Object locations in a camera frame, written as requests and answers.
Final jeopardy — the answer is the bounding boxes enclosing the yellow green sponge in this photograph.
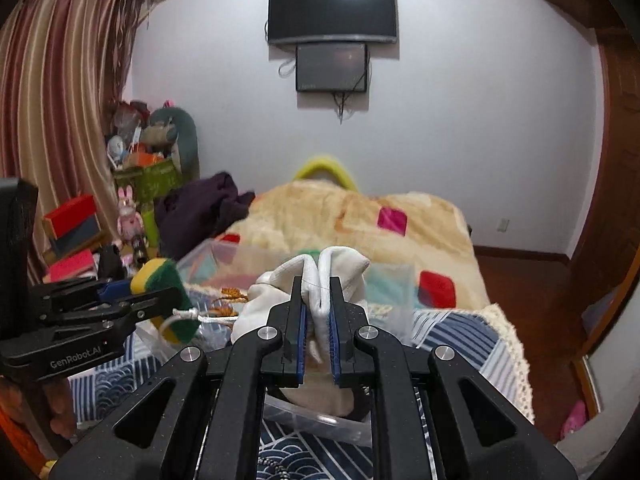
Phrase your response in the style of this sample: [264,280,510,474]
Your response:
[130,258,200,344]

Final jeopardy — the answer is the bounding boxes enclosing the white cloth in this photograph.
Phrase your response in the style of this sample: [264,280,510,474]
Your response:
[230,245,372,417]

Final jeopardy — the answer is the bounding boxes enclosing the person's left hand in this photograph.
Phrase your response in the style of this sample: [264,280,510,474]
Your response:
[0,376,79,476]

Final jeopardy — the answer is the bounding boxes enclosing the red book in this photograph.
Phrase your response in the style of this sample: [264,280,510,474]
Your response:
[48,249,96,283]

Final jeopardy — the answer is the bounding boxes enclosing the pink rabbit toy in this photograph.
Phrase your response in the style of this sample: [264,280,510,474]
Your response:
[117,185,145,252]

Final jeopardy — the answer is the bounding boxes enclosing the red box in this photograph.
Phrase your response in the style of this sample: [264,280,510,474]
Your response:
[42,195,101,258]

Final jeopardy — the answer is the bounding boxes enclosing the green bottle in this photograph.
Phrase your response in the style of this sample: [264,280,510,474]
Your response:
[140,203,160,248]

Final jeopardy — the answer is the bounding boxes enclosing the blue patterned bed cover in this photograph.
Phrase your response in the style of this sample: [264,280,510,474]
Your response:
[67,278,535,480]

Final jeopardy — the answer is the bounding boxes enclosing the dark purple clothing pile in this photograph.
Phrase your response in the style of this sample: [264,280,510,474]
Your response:
[154,171,256,261]

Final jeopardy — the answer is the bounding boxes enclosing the green storage box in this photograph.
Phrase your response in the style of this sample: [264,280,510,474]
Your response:
[114,159,184,204]

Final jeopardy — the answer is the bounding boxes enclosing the clear plastic storage box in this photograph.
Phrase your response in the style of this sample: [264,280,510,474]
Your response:
[135,238,426,449]

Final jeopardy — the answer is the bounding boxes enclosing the grey green plush toy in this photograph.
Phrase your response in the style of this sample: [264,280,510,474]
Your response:
[140,106,200,180]

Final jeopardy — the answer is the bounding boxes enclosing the beige fleece blanket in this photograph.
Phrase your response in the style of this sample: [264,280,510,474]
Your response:
[224,180,489,311]

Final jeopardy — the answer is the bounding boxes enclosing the brown wooden door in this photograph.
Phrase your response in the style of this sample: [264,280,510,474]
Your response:
[566,29,640,311]

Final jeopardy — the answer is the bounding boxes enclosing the yellow green curved cushion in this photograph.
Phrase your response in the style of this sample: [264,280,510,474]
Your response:
[293,155,358,192]

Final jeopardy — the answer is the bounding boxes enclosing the striped brown curtain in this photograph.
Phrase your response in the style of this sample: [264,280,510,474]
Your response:
[0,0,151,281]

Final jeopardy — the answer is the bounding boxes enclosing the small black wall monitor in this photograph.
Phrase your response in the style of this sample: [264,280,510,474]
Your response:
[295,42,369,93]

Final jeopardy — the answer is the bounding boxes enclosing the wall mounted black television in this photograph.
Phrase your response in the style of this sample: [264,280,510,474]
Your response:
[267,0,398,44]

